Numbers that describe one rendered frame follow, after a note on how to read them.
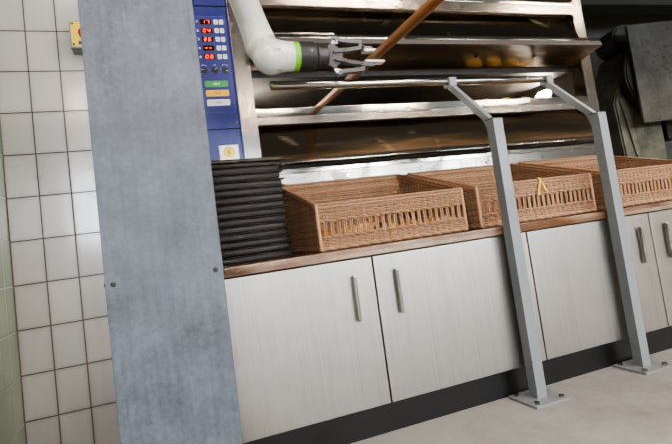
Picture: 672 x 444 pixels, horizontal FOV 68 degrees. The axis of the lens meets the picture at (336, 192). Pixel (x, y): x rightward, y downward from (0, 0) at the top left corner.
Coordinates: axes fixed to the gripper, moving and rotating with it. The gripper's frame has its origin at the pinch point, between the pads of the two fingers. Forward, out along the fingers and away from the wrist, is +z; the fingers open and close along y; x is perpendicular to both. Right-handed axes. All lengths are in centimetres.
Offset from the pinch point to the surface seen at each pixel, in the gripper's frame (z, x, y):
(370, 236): -8, -5, 59
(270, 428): -48, 1, 108
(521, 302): 39, 5, 87
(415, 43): 40, -39, -21
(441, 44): 54, -39, -21
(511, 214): 40, 6, 57
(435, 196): 18, -5, 48
